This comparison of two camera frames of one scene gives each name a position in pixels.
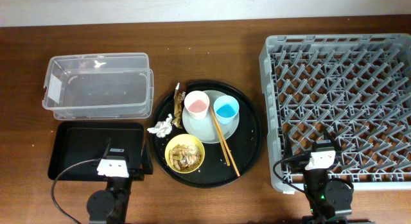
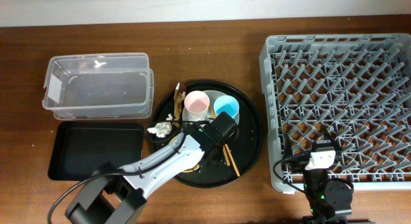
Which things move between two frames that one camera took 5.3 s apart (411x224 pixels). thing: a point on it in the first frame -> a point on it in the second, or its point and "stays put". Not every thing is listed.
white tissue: (162, 128) stays put
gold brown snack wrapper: (178, 98) stays put
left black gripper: (139, 174) -> (218, 158)
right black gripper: (288, 149) stays put
